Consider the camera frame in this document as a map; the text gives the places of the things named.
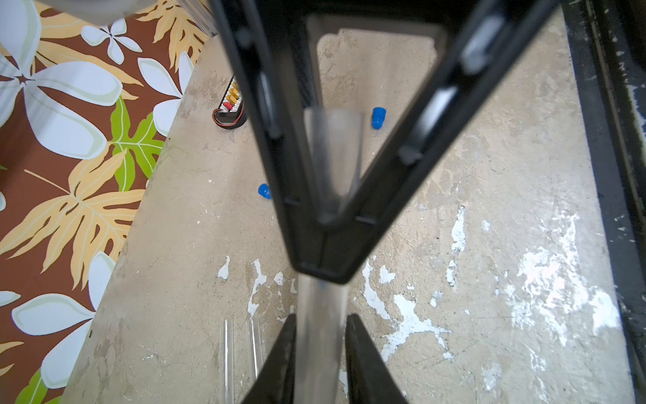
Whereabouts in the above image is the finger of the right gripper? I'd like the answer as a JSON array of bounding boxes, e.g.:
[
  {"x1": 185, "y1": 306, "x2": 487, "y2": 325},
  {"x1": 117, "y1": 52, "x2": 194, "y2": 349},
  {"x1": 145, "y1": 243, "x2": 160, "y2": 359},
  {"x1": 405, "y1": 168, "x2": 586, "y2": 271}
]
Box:
[
  {"x1": 322, "y1": 1, "x2": 558, "y2": 284},
  {"x1": 210, "y1": 1, "x2": 348, "y2": 284}
]

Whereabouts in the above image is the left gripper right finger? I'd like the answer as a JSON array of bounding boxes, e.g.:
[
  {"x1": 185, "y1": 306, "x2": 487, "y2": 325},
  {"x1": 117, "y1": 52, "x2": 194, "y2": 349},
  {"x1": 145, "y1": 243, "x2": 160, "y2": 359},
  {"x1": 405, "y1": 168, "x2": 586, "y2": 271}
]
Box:
[{"x1": 345, "y1": 314, "x2": 407, "y2": 404}]

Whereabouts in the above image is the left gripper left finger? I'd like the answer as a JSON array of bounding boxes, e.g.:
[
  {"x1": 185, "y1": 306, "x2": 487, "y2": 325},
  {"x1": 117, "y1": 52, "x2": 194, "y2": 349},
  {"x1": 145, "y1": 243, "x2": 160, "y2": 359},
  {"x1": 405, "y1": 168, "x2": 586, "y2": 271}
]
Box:
[{"x1": 242, "y1": 314, "x2": 297, "y2": 404}]

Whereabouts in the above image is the clear test tube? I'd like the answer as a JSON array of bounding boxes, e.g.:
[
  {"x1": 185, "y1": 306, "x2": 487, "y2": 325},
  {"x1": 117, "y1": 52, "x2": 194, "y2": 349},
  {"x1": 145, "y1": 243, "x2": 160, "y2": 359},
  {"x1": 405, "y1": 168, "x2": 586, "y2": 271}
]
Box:
[
  {"x1": 292, "y1": 107, "x2": 365, "y2": 404},
  {"x1": 249, "y1": 317, "x2": 264, "y2": 381},
  {"x1": 220, "y1": 319, "x2": 235, "y2": 404}
]

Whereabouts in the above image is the blue stopper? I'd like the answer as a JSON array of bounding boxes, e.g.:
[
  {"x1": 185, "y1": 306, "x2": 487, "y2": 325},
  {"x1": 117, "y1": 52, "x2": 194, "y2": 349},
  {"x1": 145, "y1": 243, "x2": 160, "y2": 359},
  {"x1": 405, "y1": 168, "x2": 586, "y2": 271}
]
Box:
[
  {"x1": 371, "y1": 107, "x2": 387, "y2": 130},
  {"x1": 257, "y1": 183, "x2": 273, "y2": 200}
]

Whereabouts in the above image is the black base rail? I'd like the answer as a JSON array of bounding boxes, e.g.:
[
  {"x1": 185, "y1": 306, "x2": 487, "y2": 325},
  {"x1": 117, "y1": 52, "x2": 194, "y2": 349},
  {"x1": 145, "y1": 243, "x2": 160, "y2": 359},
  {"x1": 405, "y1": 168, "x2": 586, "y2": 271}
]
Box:
[{"x1": 561, "y1": 1, "x2": 645, "y2": 402}]

